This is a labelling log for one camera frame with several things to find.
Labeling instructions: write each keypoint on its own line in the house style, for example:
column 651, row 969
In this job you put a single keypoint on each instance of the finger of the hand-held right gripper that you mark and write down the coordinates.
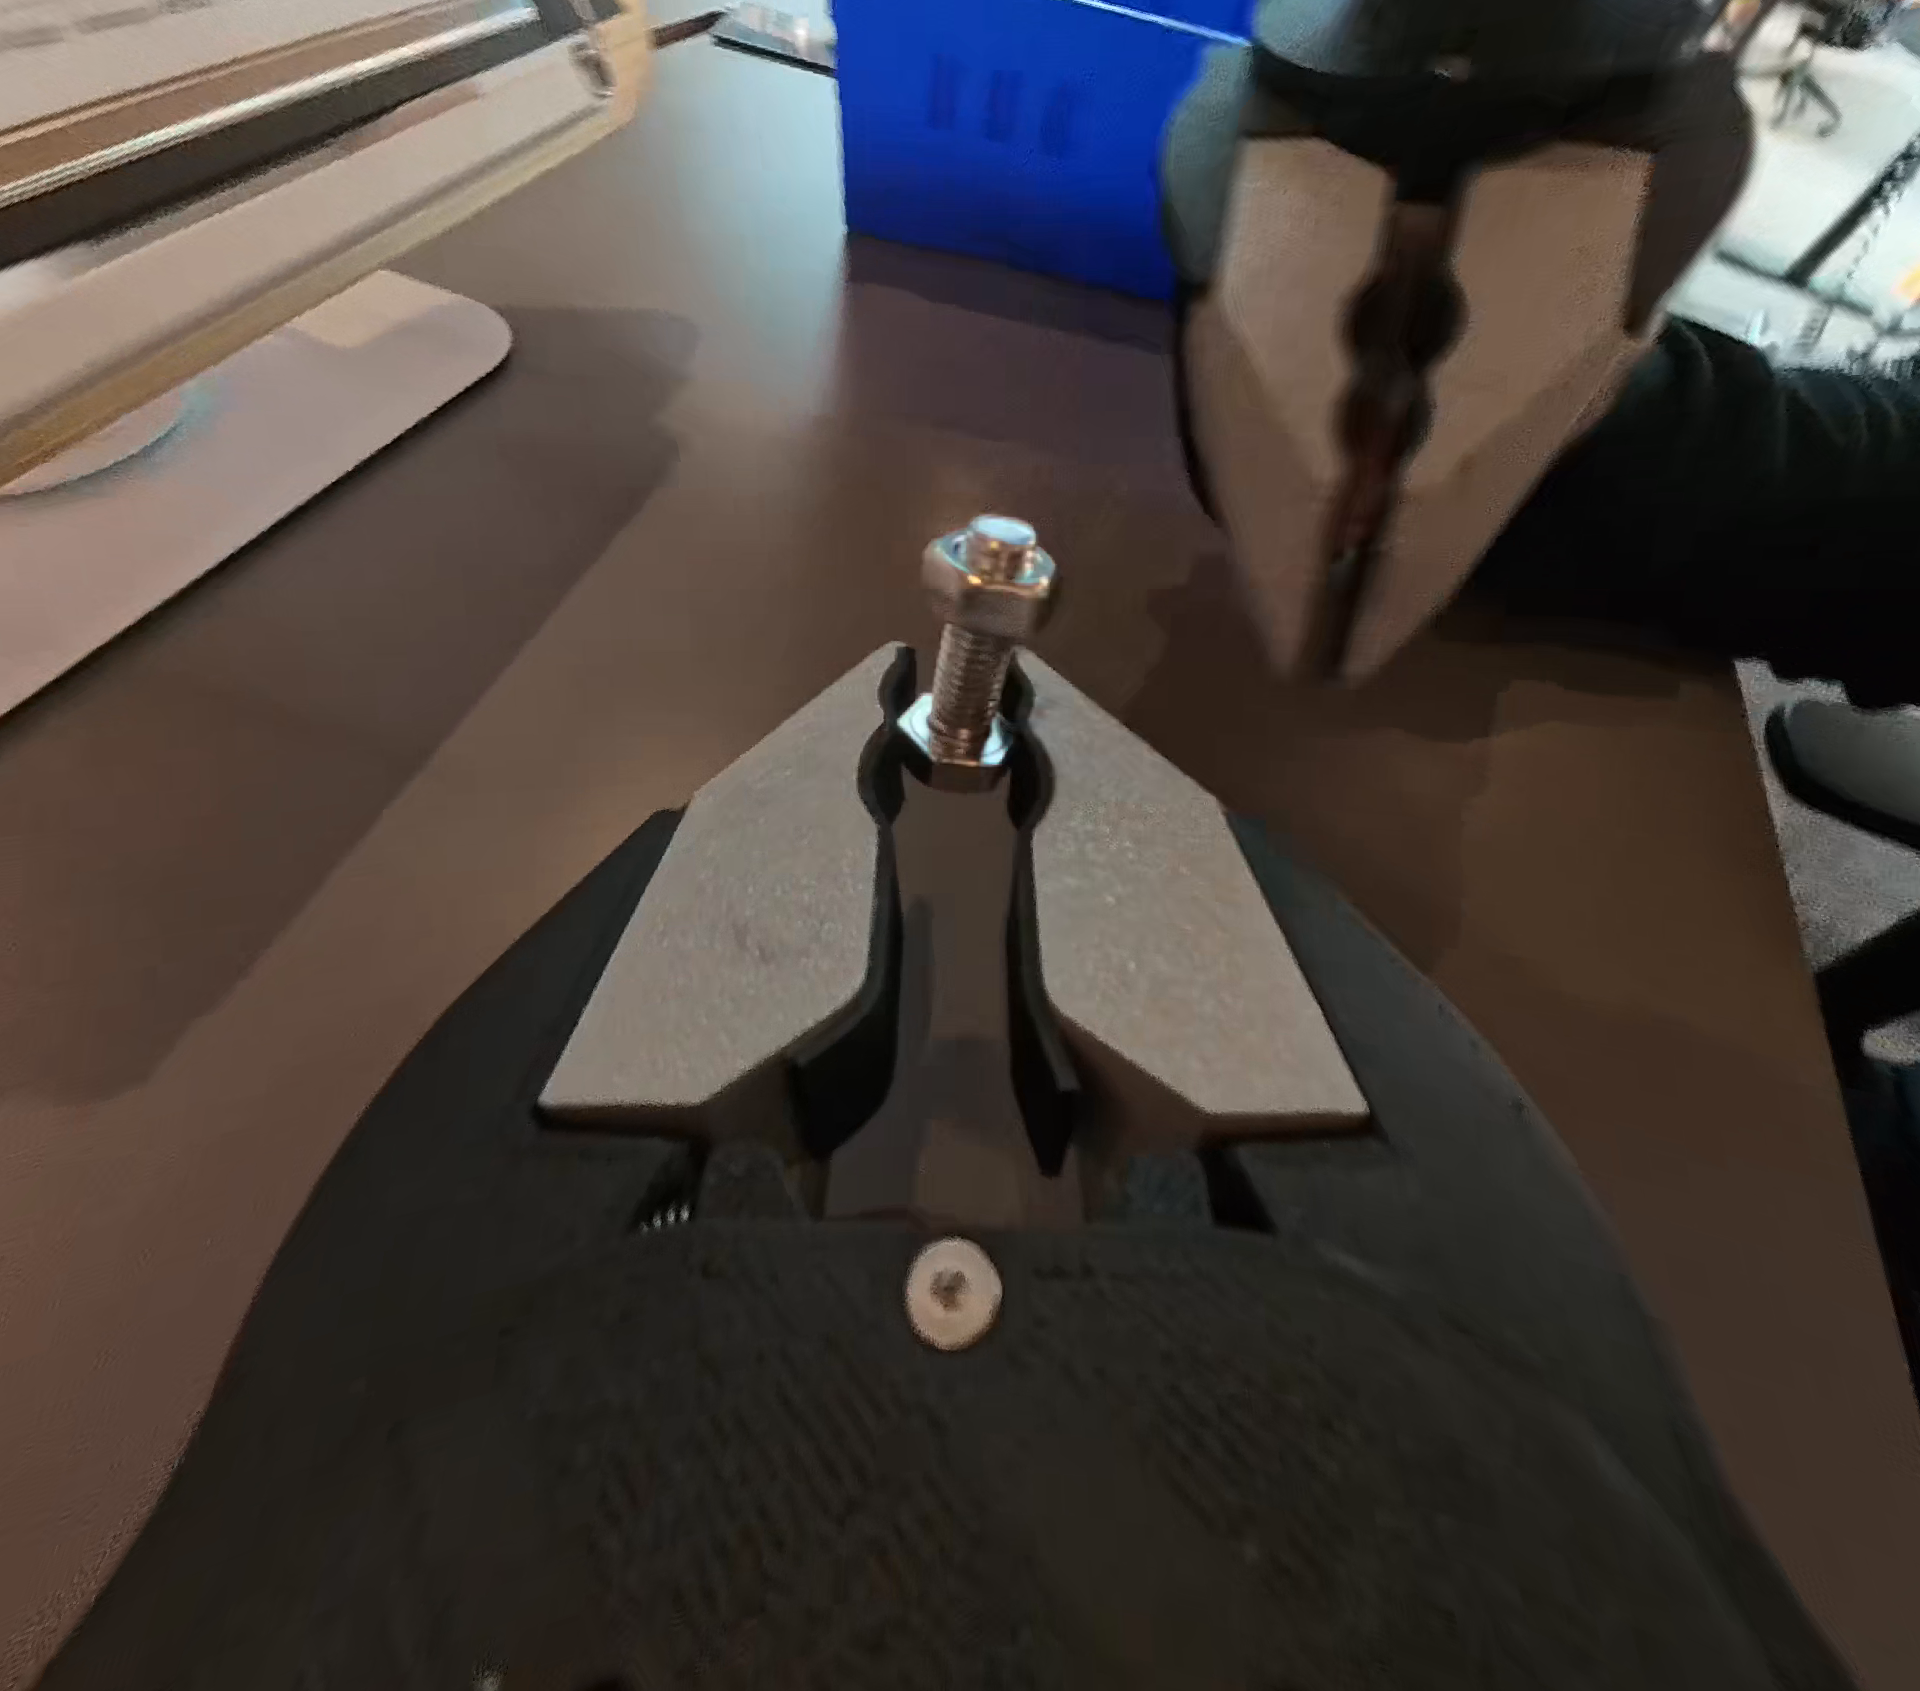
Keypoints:
column 1275, row 370
column 1546, row 340

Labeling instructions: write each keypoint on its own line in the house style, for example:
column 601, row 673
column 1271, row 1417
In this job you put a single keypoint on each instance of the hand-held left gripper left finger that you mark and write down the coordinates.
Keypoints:
column 749, row 912

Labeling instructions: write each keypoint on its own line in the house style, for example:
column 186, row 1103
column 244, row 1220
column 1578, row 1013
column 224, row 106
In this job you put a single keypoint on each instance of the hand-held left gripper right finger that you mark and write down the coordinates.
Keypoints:
column 1168, row 940

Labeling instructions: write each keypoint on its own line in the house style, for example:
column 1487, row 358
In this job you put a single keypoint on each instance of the silver hex nut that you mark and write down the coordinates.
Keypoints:
column 961, row 755

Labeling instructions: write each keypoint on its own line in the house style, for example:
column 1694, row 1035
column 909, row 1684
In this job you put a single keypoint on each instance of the silver hex bolt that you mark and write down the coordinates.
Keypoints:
column 970, row 668

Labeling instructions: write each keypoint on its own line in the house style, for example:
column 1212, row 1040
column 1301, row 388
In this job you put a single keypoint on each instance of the person's right forearm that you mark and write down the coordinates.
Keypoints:
column 1727, row 491

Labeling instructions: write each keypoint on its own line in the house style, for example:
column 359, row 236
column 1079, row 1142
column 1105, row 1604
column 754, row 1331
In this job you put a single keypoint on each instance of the blue plastic bin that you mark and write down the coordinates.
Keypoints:
column 1035, row 115

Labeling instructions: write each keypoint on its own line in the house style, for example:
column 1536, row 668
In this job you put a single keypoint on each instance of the dark flat plate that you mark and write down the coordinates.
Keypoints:
column 772, row 34

